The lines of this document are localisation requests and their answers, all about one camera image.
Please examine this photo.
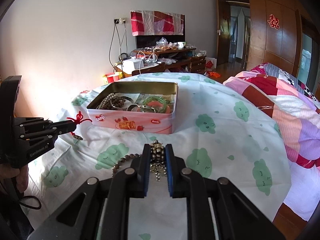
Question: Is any red cord brass pendant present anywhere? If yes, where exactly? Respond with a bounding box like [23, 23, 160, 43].
[67, 111, 92, 141]

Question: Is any gold pearl bead necklace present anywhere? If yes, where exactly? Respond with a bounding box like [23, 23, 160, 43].
[96, 93, 117, 110]

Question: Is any dark pearl bead necklace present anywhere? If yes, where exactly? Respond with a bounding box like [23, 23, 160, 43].
[149, 139, 168, 182]

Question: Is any person's left hand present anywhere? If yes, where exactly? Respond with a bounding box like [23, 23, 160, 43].
[0, 164, 29, 193]

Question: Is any red yellow gift box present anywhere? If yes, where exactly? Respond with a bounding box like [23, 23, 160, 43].
[103, 72, 123, 84]

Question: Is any silver bangle in tin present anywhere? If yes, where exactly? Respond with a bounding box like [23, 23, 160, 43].
[126, 103, 156, 113]

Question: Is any pink cookie tin box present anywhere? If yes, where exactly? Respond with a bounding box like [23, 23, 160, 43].
[87, 81, 178, 134]

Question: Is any white box device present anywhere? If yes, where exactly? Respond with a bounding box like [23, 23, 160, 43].
[123, 59, 144, 74]

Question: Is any orange bangle in tin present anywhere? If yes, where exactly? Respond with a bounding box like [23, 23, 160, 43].
[147, 101, 171, 114]

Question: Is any green jade bangle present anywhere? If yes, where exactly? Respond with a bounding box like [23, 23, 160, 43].
[142, 95, 171, 114]

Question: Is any pink patchwork quilt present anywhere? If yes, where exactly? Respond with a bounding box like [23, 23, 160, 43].
[223, 63, 319, 221]

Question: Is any red patchwork cloth cover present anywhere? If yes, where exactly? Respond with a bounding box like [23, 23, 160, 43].
[130, 10, 185, 36]

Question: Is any wooden tv cabinet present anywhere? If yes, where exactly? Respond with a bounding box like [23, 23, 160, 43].
[114, 47, 207, 77]

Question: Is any wooden wardrobe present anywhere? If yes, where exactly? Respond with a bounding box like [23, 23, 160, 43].
[211, 0, 320, 93]

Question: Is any red double happiness sticker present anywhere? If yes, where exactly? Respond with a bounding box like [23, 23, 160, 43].
[267, 14, 280, 30]

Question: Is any wooden door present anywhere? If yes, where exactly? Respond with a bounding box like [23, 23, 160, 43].
[217, 0, 231, 65]

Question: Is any brown wooden bead bracelet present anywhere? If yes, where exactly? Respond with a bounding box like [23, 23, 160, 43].
[111, 153, 142, 178]

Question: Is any black cable loop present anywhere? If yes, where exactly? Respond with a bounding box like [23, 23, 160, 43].
[17, 195, 42, 210]

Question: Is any dark bead bracelet in tin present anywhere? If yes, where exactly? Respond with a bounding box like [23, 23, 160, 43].
[111, 97, 127, 110]

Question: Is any hanging white cable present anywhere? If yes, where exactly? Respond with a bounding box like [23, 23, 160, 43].
[108, 23, 128, 67]

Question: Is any wall power socket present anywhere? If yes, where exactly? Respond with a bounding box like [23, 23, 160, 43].
[114, 18, 127, 24]

